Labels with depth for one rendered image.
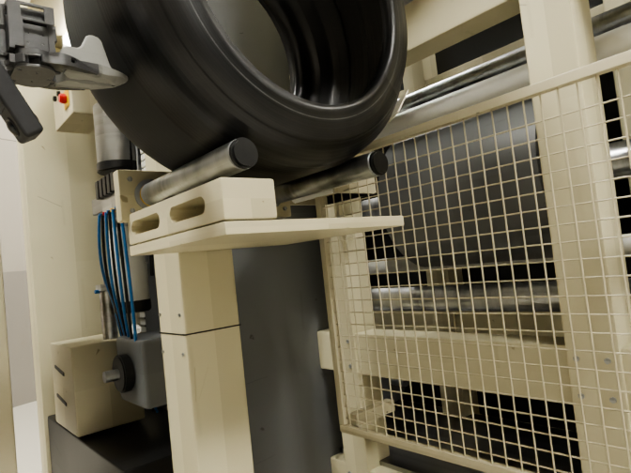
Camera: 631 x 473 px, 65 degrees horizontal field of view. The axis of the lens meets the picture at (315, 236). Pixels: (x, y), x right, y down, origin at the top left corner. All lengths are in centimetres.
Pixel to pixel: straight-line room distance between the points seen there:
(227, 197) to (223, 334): 47
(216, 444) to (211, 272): 35
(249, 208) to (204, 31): 24
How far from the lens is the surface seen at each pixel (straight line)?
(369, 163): 88
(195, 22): 73
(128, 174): 100
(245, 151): 71
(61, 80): 78
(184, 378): 108
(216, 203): 69
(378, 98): 91
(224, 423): 111
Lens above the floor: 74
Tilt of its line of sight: 3 degrees up
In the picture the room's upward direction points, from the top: 6 degrees counter-clockwise
